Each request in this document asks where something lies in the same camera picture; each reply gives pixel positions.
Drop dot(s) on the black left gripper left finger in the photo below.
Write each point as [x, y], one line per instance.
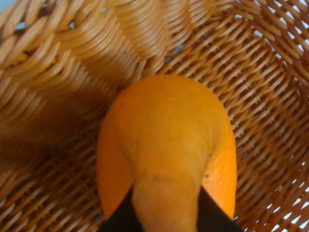
[124, 218]

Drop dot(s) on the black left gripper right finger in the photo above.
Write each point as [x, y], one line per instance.
[211, 218]

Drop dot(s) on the orange with knobby top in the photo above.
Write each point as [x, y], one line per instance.
[167, 137]

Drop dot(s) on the orange wicker basket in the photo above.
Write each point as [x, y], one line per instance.
[62, 63]

